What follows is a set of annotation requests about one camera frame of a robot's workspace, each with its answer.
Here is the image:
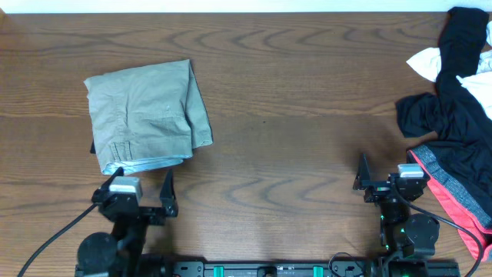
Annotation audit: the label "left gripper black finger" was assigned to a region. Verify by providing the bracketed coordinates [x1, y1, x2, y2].
[100, 167, 124, 191]
[159, 169, 177, 210]

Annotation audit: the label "khaki green shorts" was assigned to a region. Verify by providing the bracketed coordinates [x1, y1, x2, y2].
[84, 59, 214, 175]

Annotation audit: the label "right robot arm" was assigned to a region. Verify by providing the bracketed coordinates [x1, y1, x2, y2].
[353, 155, 440, 276]

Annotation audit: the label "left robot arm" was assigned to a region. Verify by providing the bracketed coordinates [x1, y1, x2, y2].
[75, 168, 178, 276]

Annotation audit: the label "black folded garment left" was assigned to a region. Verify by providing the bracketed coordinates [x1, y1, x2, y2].
[90, 141, 96, 155]

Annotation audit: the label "grey red trimmed garment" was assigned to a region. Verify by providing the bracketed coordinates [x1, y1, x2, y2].
[407, 145, 491, 262]

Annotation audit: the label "black garment right pile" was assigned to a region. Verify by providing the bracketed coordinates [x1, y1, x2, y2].
[396, 7, 491, 210]

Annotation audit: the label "white garment right pile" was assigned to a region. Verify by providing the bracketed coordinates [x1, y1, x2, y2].
[397, 17, 491, 130]

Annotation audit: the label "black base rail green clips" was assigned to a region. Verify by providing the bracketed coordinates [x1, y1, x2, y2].
[75, 259, 460, 277]

